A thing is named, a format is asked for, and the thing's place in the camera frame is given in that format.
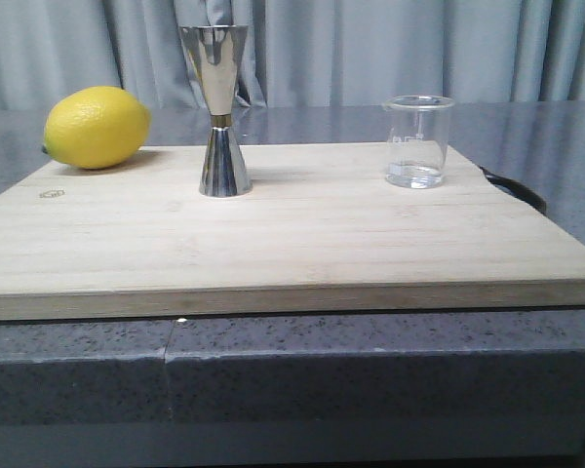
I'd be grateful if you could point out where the steel double jigger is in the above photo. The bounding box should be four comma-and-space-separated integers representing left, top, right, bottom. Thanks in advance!
179, 25, 252, 198

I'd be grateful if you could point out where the clear glass beaker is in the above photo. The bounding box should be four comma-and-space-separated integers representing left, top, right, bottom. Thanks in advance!
382, 95, 455, 189

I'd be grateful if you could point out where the grey curtain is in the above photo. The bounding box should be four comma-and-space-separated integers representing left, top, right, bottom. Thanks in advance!
0, 1, 585, 110

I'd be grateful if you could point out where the light wooden cutting board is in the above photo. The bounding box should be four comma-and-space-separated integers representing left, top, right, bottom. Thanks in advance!
0, 142, 585, 321

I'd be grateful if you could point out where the yellow lemon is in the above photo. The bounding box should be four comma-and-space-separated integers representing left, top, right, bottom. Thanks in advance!
43, 86, 151, 170

